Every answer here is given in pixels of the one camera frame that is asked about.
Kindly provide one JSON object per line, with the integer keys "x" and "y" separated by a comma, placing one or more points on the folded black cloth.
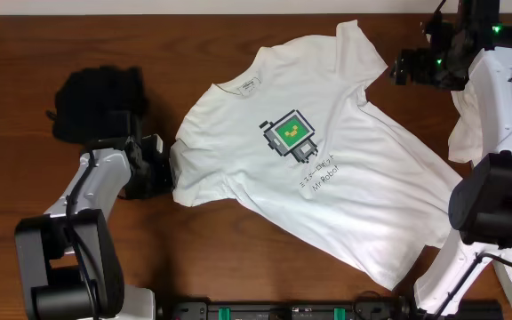
{"x": 99, "y": 103}

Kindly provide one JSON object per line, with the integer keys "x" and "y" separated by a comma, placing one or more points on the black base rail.
{"x": 364, "y": 308}

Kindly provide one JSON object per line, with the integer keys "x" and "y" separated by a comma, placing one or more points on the plain white t-shirt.
{"x": 466, "y": 145}

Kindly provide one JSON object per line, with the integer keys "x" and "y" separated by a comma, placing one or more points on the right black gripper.
{"x": 420, "y": 58}

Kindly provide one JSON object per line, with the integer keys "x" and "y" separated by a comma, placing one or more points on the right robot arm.
{"x": 480, "y": 206}

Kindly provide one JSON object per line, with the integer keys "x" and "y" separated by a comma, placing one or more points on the white robot print t-shirt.
{"x": 295, "y": 139}

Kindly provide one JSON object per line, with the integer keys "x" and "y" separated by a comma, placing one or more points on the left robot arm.
{"x": 68, "y": 263}

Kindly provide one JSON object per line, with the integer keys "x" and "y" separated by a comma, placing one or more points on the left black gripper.
{"x": 163, "y": 166}

